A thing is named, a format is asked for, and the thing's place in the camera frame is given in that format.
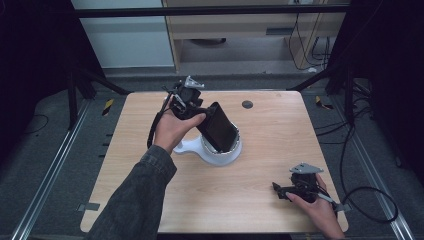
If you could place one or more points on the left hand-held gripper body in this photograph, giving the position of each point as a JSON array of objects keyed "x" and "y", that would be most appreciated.
[{"x": 186, "y": 100}]

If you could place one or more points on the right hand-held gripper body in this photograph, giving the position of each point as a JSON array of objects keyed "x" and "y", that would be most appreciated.
[{"x": 304, "y": 186}]

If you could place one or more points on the black wallet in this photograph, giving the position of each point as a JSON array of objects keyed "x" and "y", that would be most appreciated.
[{"x": 218, "y": 128}]

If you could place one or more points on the white stand with pole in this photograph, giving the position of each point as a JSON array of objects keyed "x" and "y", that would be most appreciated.
[{"x": 193, "y": 148}]

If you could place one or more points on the person's right hand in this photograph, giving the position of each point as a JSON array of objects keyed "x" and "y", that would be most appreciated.
[{"x": 316, "y": 213}]

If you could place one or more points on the person's left hand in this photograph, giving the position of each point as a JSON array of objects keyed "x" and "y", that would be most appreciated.
[{"x": 173, "y": 131}]

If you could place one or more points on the round grey table grommet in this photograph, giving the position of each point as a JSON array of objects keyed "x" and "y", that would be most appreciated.
[{"x": 247, "y": 104}]

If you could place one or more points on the grey tape piece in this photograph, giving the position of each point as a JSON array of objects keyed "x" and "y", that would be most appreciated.
[
  {"x": 343, "y": 207},
  {"x": 88, "y": 207}
]

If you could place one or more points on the yellow black tape strip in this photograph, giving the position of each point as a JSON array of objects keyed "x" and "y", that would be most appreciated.
[
  {"x": 107, "y": 107},
  {"x": 322, "y": 103}
]

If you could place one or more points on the white cabinet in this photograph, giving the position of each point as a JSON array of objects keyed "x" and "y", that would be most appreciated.
[{"x": 126, "y": 40}]

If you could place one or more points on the light wooden desk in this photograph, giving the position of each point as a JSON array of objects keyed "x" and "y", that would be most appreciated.
[{"x": 233, "y": 28}]

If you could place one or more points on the black metal stand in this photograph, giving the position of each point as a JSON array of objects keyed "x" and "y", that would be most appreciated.
[
  {"x": 348, "y": 93},
  {"x": 71, "y": 96}
]

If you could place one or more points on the white plug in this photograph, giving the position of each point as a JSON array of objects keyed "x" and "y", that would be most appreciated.
[{"x": 312, "y": 70}]

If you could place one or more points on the dark curtain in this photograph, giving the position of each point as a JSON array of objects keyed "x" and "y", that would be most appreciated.
[
  {"x": 390, "y": 66},
  {"x": 33, "y": 66}
]

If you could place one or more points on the aluminium floor rail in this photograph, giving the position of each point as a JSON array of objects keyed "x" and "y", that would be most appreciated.
[
  {"x": 50, "y": 170},
  {"x": 376, "y": 180}
]

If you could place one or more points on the black horizontal frame bar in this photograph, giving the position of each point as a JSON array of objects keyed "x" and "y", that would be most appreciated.
[{"x": 200, "y": 11}]

